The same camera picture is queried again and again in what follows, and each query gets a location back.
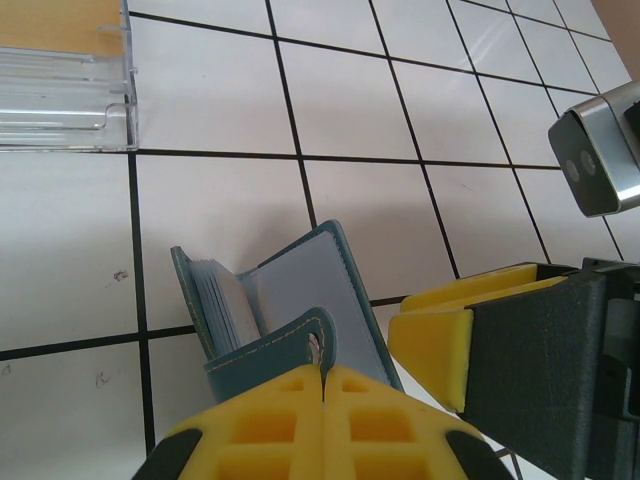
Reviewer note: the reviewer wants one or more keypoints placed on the clear acrylic card stand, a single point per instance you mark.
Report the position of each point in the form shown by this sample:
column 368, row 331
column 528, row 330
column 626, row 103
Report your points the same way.
column 60, row 75

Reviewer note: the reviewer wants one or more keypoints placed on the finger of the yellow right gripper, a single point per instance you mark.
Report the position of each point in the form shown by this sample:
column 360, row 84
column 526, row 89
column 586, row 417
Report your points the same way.
column 525, row 360
column 500, row 285

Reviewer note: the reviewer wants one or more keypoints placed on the blue leather card holder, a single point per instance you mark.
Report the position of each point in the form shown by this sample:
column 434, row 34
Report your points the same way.
column 360, row 300

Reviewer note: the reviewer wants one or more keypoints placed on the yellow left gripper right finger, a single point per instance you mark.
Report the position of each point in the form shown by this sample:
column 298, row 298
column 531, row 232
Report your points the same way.
column 400, row 430

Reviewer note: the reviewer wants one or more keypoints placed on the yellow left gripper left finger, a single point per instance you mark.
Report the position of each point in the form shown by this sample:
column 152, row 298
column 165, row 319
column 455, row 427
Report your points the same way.
column 250, row 430

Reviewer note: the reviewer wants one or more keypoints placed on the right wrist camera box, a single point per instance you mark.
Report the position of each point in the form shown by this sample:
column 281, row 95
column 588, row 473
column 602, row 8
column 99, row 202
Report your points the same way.
column 595, row 150

